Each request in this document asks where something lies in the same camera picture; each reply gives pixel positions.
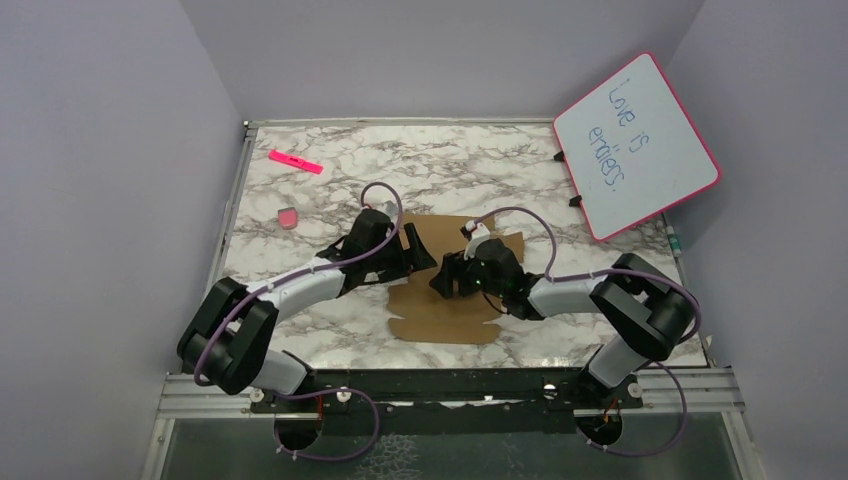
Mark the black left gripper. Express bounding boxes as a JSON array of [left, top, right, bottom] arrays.
[[366, 223, 437, 283]]

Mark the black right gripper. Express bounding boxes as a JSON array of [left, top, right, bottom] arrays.
[[429, 249, 506, 299]]

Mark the brown cardboard box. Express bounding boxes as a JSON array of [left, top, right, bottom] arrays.
[[387, 214, 502, 345]]

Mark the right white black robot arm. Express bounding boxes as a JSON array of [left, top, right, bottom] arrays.
[[429, 239, 701, 407]]

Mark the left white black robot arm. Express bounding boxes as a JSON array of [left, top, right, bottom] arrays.
[[176, 208, 437, 411]]

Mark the pink eraser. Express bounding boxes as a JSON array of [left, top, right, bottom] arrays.
[[277, 207, 299, 231]]

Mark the pink highlighter marker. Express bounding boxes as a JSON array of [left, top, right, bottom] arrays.
[[268, 149, 324, 175]]

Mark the pink framed whiteboard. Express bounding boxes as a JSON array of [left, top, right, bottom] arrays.
[[553, 52, 722, 241]]

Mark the green capped marker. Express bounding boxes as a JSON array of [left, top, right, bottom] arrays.
[[666, 225, 682, 258]]

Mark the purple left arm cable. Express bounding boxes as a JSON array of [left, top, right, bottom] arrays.
[[192, 182, 405, 463]]

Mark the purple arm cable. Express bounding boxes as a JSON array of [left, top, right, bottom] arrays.
[[463, 205, 703, 458], [192, 182, 405, 463]]

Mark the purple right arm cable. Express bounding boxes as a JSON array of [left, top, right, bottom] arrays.
[[463, 205, 703, 458]]

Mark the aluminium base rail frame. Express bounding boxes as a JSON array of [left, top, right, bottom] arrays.
[[142, 119, 759, 479]]

